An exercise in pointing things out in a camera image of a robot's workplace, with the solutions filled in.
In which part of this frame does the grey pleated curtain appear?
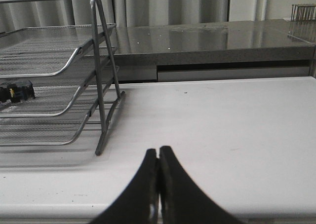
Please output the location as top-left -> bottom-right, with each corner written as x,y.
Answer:
0,0 -> 316,32

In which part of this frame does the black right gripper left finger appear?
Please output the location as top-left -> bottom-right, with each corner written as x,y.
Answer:
91,149 -> 159,224

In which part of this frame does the silver mesh tray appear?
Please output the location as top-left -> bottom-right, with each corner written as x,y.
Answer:
0,23 -> 117,78
0,46 -> 120,118
0,83 -> 117,146

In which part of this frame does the small wire basket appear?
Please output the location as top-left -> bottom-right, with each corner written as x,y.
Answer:
291,3 -> 316,22

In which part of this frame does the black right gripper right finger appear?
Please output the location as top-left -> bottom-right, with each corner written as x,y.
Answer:
159,146 -> 242,224

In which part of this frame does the red emergency stop button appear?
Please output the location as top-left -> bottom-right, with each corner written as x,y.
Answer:
0,80 -> 35,103

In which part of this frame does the grey speckled counter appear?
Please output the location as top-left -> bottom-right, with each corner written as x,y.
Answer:
114,19 -> 316,82

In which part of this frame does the silver wire rack frame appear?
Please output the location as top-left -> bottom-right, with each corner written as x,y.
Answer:
4,0 -> 123,155

